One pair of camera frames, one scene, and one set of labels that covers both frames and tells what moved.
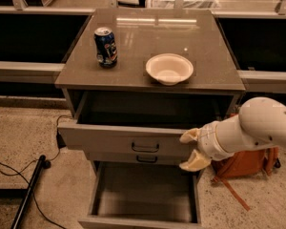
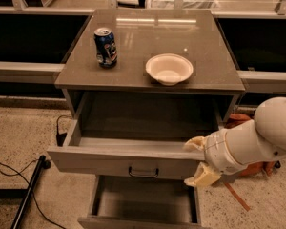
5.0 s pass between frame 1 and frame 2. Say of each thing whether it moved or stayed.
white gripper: moved
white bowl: stayed
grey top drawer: moved
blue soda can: stayed
